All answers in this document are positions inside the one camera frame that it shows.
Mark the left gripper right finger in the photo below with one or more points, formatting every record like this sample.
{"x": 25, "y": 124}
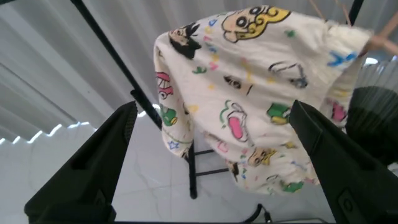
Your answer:
{"x": 351, "y": 174}

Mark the cream printed garment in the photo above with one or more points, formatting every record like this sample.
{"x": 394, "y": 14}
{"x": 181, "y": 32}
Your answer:
{"x": 248, "y": 74}

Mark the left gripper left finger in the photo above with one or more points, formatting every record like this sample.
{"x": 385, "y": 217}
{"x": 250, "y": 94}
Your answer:
{"x": 84, "y": 174}

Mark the pink clothes hanger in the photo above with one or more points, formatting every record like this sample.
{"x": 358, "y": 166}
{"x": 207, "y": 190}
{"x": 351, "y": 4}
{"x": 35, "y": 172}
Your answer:
{"x": 345, "y": 12}
{"x": 381, "y": 40}

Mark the white curtain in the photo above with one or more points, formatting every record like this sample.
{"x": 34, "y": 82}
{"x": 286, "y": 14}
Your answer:
{"x": 46, "y": 77}

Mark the white laundry basket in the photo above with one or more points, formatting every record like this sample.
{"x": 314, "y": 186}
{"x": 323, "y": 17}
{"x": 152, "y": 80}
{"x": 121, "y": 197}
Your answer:
{"x": 373, "y": 74}

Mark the black clothes rack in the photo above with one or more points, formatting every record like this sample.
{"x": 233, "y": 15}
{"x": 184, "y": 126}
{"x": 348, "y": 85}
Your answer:
{"x": 124, "y": 71}

